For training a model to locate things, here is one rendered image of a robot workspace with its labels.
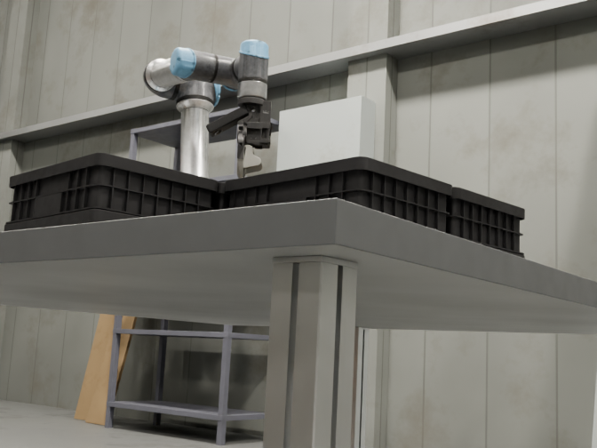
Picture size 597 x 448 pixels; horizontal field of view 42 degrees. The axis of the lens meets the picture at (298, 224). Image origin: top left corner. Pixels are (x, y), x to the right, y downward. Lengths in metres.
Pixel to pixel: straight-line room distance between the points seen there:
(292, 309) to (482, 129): 4.13
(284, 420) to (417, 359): 4.08
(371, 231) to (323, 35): 5.05
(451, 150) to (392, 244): 4.16
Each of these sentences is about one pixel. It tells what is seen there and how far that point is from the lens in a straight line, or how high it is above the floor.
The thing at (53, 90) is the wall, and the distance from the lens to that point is 8.08.
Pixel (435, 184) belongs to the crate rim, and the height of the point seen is 0.92.
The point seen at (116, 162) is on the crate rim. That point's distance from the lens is 1.55.
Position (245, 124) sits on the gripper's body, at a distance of 1.98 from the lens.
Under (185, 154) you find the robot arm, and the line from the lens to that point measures 2.37.
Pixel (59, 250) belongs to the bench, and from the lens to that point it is 0.92.
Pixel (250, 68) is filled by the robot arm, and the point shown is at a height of 1.27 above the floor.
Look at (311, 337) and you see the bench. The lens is 0.71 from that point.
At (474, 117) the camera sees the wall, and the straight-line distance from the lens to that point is 4.86.
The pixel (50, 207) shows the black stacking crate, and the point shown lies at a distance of 1.68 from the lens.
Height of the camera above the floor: 0.57
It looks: 9 degrees up
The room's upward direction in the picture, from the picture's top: 3 degrees clockwise
